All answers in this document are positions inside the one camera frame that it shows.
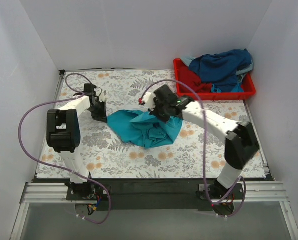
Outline teal t shirt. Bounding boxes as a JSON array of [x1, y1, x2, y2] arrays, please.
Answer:
[[107, 110, 183, 149]]

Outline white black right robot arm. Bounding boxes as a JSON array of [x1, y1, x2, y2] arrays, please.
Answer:
[[139, 85, 259, 200]]

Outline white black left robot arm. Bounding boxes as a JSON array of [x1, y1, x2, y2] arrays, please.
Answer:
[[46, 83, 107, 200]]

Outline red t shirt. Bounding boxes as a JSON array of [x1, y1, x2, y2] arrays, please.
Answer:
[[178, 66, 212, 93]]

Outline dark blue t shirt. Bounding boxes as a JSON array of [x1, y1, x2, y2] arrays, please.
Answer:
[[188, 49, 253, 93]]

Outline red plastic bin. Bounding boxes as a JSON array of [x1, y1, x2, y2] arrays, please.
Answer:
[[173, 58, 256, 101]]

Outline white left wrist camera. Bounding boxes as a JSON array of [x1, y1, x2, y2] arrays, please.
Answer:
[[98, 90, 106, 103]]

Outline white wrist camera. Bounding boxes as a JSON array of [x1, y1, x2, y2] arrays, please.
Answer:
[[138, 92, 156, 112], [98, 90, 106, 103]]

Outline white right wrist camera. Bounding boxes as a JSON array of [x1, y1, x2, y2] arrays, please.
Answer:
[[138, 92, 156, 112]]

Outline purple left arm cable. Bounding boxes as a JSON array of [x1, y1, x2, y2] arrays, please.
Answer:
[[18, 72, 112, 225]]

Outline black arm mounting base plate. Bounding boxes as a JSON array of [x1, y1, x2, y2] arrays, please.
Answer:
[[66, 177, 246, 211]]

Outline aluminium frame rail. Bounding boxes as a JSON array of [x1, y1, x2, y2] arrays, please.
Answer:
[[11, 181, 298, 240]]

